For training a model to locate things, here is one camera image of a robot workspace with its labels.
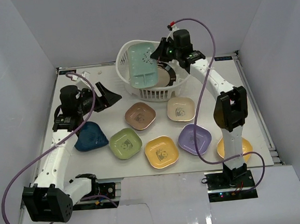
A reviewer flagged light teal rectangular divided plate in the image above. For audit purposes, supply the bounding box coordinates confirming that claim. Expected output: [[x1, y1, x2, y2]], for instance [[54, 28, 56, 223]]
[[127, 42, 159, 89]]

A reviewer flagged green square panda plate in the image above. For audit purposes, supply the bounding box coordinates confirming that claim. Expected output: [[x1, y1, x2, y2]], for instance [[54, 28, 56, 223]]
[[109, 128, 142, 160]]

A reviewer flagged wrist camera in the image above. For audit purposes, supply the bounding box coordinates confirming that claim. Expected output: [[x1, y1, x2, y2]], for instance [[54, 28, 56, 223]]
[[166, 27, 179, 39], [77, 71, 90, 84]]

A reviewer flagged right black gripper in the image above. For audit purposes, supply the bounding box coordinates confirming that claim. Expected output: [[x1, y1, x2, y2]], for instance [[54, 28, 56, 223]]
[[149, 37, 181, 65]]

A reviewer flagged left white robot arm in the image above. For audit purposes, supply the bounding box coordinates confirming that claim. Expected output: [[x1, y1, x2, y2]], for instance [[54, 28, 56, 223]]
[[22, 82, 122, 222]]

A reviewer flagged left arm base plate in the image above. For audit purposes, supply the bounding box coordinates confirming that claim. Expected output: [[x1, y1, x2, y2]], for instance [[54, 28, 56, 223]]
[[67, 181, 122, 211]]

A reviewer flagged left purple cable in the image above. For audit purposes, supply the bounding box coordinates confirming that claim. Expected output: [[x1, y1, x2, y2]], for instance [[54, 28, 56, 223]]
[[0, 69, 121, 224]]

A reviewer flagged yellow square panda plate centre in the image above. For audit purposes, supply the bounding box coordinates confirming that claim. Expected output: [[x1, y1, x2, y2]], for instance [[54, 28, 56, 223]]
[[144, 136, 179, 169]]

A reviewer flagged cream square panda plate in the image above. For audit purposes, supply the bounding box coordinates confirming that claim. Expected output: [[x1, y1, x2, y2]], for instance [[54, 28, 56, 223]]
[[167, 97, 196, 122]]

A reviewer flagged brown square panda plate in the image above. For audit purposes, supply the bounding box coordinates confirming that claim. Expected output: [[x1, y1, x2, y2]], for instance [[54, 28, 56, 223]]
[[124, 102, 156, 130]]

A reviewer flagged purple square panda plate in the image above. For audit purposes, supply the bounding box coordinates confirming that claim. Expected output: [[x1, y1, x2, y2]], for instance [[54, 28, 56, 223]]
[[178, 123, 212, 155]]

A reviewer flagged yellow square panda plate right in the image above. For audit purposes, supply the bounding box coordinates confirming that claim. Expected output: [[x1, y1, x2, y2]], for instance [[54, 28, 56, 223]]
[[217, 138, 253, 162]]

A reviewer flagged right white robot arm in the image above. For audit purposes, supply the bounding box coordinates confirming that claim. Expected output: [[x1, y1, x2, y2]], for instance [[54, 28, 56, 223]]
[[151, 29, 248, 188]]

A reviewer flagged white plastic dish bin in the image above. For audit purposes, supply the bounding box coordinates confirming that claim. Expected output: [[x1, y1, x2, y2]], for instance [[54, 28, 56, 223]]
[[116, 40, 190, 102]]

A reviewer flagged yellow square panda plate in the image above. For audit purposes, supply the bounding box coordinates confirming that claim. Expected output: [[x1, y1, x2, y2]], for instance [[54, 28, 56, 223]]
[[144, 136, 179, 169], [217, 138, 253, 162]]

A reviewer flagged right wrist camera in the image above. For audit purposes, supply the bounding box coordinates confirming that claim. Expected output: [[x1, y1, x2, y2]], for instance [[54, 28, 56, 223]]
[[166, 27, 179, 39]]

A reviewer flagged dark blue leaf-shaped plate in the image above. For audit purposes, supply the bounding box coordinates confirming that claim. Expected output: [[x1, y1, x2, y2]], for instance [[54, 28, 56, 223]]
[[74, 121, 109, 152]]

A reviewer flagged round black-rimmed plate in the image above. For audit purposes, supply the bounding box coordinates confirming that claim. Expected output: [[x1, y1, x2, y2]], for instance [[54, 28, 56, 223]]
[[154, 62, 176, 87]]

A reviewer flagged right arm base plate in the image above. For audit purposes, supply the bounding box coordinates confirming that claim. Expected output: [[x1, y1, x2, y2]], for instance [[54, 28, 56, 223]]
[[201, 170, 258, 203]]

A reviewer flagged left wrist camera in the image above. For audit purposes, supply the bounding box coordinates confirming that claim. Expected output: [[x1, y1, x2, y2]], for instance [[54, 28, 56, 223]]
[[77, 71, 90, 84]]

